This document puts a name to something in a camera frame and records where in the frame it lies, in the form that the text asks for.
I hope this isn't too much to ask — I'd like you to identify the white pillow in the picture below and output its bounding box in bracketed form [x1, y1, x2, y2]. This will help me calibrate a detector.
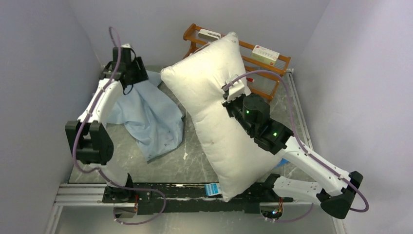
[161, 32, 281, 202]

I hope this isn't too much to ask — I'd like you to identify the light blue pillowcase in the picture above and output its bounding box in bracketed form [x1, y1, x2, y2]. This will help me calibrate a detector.
[107, 71, 184, 161]

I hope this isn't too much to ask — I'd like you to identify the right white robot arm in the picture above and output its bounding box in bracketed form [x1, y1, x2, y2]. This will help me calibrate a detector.
[222, 94, 363, 219]

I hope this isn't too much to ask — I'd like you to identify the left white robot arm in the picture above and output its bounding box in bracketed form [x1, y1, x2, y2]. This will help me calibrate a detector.
[65, 44, 148, 203]

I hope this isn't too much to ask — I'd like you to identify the blue white pillow label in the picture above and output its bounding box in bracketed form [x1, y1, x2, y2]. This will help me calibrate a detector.
[204, 183, 222, 196]

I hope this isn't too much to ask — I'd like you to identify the orange wooden shelf rack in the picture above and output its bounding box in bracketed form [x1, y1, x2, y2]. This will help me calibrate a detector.
[183, 23, 291, 103]

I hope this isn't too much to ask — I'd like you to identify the white red carton box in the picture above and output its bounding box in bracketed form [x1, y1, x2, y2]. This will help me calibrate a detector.
[250, 45, 280, 66]

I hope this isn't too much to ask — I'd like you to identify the blue foam pad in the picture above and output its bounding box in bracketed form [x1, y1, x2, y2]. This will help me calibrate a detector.
[276, 158, 288, 168]

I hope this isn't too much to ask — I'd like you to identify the white eraser box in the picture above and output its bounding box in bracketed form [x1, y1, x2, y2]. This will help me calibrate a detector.
[198, 28, 222, 42]

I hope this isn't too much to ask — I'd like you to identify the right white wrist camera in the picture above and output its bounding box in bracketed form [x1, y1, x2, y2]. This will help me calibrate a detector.
[222, 76, 246, 104]

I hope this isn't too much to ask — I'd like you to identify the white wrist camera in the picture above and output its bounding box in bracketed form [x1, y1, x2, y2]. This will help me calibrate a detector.
[121, 43, 133, 49]
[222, 76, 246, 104]

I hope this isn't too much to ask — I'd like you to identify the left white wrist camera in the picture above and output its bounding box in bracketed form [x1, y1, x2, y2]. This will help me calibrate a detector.
[121, 43, 133, 49]

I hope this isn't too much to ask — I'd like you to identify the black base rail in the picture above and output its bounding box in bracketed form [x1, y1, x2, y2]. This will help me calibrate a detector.
[102, 183, 293, 215]

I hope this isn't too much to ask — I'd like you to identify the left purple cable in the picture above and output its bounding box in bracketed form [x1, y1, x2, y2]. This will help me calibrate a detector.
[71, 26, 167, 226]

